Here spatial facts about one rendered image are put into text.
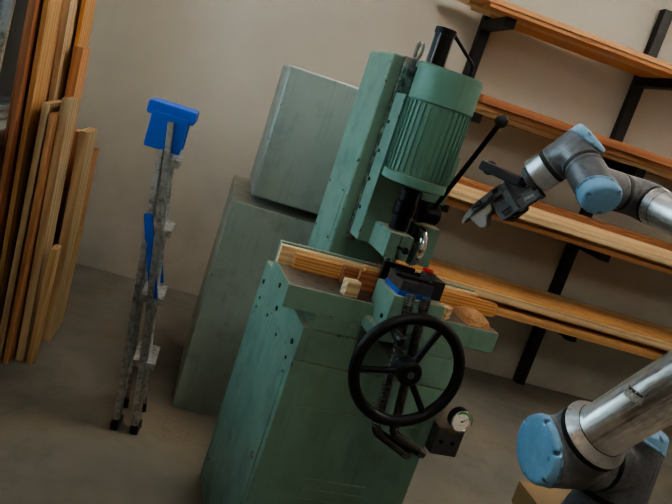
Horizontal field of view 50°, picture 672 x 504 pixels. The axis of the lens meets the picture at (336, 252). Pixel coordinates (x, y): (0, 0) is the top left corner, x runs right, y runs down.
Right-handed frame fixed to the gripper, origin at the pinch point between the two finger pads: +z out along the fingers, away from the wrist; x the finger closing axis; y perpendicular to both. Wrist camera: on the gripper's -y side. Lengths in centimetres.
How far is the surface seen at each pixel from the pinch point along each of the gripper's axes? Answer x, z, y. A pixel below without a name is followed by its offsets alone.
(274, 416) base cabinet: -28, 61, 21
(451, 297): 15.6, 20.9, 12.3
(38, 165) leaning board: -11, 125, -109
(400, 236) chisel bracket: -4.4, 16.4, -5.0
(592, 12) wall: 255, -44, -125
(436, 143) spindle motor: -6.9, -6.0, -18.2
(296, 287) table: -32.0, 34.9, -1.8
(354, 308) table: -19.6, 30.4, 7.7
